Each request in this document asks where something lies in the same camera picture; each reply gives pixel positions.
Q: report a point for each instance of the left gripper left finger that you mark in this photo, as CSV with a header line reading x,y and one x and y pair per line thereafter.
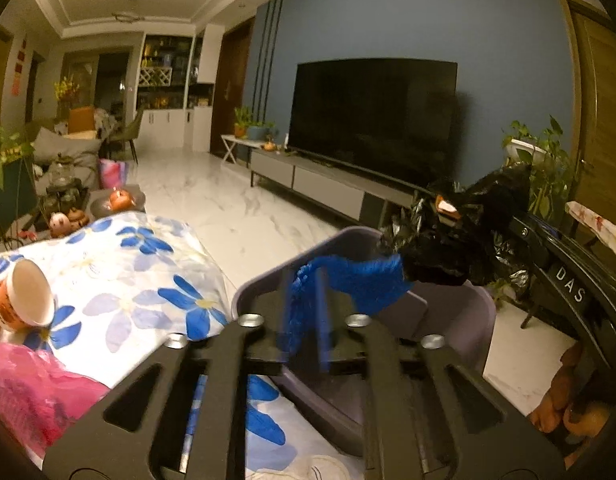
x,y
185,412

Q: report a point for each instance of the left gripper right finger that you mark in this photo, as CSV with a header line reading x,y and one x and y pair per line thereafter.
x,y
416,411

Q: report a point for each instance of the pink plastic bag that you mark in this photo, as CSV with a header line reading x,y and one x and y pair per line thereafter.
x,y
39,398

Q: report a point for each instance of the orange white cup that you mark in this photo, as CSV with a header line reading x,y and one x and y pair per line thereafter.
x,y
26,299

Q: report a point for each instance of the dark grey trash bin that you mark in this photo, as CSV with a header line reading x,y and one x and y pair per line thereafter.
x,y
463,315

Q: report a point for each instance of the right hand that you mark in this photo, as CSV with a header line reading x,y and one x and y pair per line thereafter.
x,y
558,407

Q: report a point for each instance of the tall plant on stand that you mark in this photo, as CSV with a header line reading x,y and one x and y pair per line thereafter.
x,y
551,170

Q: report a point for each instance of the floral blue white tablecloth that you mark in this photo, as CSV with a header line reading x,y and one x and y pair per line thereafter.
x,y
118,288

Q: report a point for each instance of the orange retro clock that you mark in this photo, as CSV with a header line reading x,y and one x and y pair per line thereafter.
x,y
445,209

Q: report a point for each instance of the grey tv cabinet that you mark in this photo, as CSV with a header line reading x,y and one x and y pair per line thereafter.
x,y
358,199

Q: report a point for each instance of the fruit plate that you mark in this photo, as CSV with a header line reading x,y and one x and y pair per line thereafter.
x,y
104,203

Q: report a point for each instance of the black flat television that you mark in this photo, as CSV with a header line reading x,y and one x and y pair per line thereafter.
x,y
389,116

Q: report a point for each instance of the green potted plant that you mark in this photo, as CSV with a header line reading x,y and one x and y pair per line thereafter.
x,y
18,194

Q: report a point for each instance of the white folding side table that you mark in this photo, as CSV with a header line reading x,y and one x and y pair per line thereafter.
x,y
230,142

